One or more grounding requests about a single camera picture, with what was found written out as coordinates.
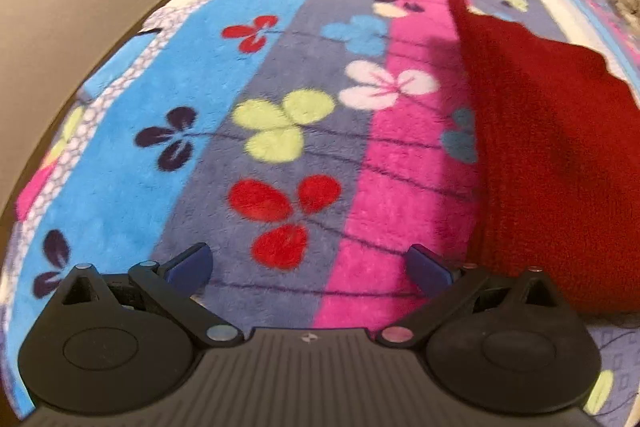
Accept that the red knit sweater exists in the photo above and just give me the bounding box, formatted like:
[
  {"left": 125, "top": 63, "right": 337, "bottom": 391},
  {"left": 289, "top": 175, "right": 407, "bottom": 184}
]
[{"left": 448, "top": 0, "right": 639, "bottom": 314}]

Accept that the floral striped bed blanket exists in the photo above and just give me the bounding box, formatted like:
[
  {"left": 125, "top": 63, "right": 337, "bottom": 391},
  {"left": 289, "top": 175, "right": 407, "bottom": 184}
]
[{"left": 1, "top": 0, "right": 639, "bottom": 417}]

